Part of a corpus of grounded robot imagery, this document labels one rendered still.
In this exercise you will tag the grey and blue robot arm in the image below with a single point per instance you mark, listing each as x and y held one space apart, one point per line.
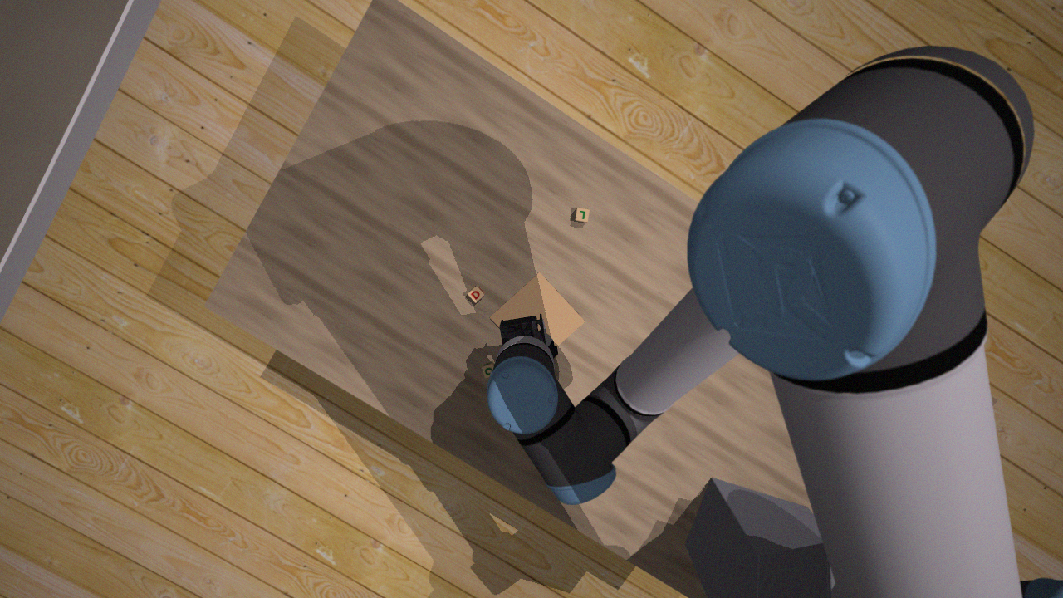
813 256

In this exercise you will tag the tan square mat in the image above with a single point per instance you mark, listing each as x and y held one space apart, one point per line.
537 297

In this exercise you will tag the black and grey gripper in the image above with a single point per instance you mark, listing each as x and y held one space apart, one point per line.
527 326

